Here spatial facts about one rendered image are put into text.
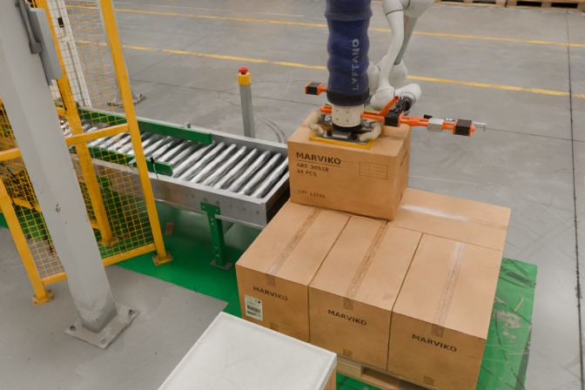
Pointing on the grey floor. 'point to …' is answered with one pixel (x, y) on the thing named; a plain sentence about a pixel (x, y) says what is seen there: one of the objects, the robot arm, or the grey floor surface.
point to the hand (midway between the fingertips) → (394, 117)
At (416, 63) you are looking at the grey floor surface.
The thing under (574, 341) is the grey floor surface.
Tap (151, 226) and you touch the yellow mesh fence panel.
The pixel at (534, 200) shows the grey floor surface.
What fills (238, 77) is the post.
